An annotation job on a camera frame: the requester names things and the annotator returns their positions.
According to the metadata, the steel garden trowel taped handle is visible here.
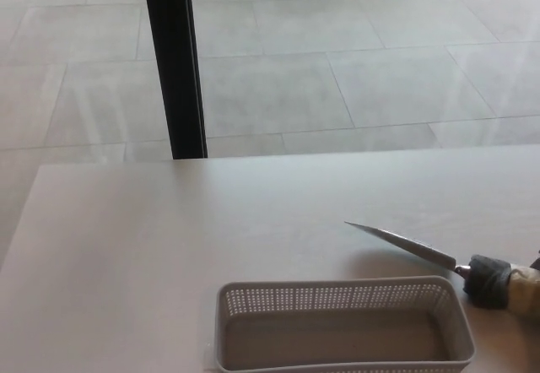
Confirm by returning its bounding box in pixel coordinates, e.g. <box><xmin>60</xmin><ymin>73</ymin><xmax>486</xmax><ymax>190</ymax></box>
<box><xmin>343</xmin><ymin>220</ymin><xmax>540</xmax><ymax>316</ymax></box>

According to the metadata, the grey perforated plastic basket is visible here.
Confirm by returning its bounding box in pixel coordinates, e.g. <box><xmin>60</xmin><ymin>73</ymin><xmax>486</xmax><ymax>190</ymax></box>
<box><xmin>215</xmin><ymin>275</ymin><xmax>476</xmax><ymax>373</ymax></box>

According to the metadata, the black vertical window frame post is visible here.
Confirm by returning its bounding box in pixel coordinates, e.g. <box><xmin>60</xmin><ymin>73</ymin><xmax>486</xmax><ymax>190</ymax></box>
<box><xmin>141</xmin><ymin>0</ymin><xmax>209</xmax><ymax>161</ymax></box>

